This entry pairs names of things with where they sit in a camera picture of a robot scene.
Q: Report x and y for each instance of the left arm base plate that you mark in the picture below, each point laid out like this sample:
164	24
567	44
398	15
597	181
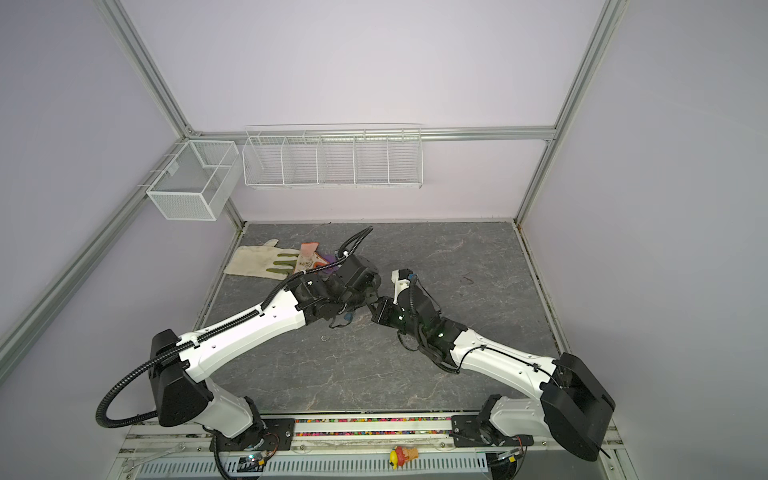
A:
272	434

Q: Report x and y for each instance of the purple pink toy shovel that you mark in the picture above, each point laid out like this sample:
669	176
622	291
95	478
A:
324	260

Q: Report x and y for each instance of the white mesh box basket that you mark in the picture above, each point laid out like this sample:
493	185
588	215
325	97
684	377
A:
198	180

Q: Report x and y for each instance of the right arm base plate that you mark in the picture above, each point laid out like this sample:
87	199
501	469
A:
469	431

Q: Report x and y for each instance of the white wire shelf basket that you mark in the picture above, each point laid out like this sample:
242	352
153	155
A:
333	155

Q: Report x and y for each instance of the white vented cable duct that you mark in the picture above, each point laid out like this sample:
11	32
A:
375	466

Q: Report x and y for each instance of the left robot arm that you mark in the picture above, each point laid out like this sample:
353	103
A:
180	367

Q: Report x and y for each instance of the red white work glove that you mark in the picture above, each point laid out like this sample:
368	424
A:
306	258

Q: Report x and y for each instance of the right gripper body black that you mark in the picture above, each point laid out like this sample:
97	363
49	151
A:
393	316

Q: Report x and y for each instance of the cream green work glove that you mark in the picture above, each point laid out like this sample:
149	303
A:
263	261

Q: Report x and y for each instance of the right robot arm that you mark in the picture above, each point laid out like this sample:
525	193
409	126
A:
570	403

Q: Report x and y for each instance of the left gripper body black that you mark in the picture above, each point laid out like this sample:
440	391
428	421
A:
359	300

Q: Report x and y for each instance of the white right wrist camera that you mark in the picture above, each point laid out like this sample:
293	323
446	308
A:
401	280

